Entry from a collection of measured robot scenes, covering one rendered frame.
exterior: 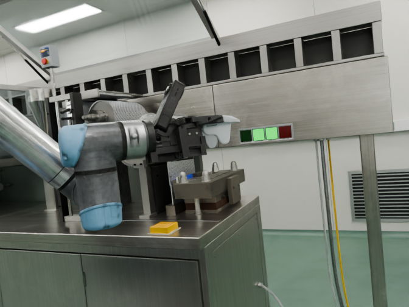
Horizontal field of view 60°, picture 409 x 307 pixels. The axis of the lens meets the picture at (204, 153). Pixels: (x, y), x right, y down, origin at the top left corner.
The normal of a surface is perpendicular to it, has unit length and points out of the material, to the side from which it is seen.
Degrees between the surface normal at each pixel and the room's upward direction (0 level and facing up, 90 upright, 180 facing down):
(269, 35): 90
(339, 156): 90
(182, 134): 82
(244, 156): 90
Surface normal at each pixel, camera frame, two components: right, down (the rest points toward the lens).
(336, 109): -0.42, 0.09
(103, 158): 0.61, -0.03
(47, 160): 0.40, 0.06
